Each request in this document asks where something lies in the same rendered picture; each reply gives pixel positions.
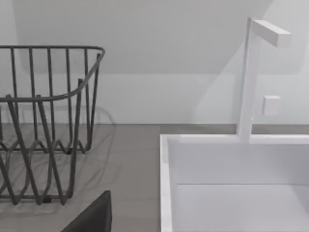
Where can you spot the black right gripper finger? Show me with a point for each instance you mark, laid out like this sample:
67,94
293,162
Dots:
96,217

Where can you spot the white sink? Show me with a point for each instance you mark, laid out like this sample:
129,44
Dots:
169,193

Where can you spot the tall white tap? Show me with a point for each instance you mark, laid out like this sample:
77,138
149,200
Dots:
249,84

